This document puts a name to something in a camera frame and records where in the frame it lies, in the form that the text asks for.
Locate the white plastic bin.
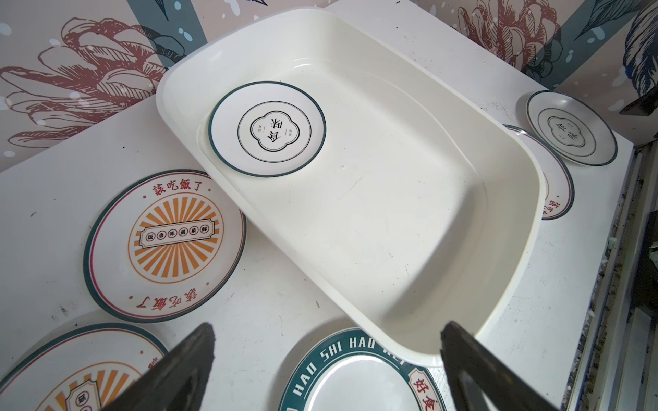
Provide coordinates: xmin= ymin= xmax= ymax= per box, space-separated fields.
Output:
xmin=156 ymin=8 xmax=546 ymax=366

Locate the white clover plate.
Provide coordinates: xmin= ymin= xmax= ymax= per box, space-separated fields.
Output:
xmin=207 ymin=80 xmax=327 ymax=177
xmin=525 ymin=90 xmax=618 ymax=166

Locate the orange sunburst plate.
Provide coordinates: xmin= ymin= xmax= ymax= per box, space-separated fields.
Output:
xmin=1 ymin=323 xmax=168 ymax=410
xmin=82 ymin=169 xmax=247 ymax=324
xmin=505 ymin=124 xmax=575 ymax=220

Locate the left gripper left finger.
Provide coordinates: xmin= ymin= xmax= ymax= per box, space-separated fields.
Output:
xmin=105 ymin=323 xmax=215 ymax=410

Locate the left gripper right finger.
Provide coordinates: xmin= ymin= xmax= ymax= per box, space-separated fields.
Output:
xmin=440 ymin=321 xmax=555 ymax=410

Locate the green ring plate inner left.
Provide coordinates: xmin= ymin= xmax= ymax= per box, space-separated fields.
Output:
xmin=279 ymin=328 xmax=447 ymax=411

